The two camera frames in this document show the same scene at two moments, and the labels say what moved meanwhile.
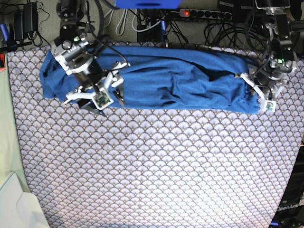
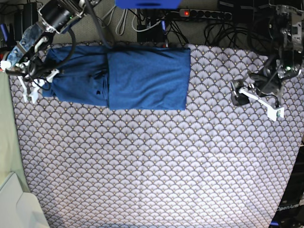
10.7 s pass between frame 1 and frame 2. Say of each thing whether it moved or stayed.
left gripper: moved
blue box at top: stayed
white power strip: stayed
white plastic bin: stayed
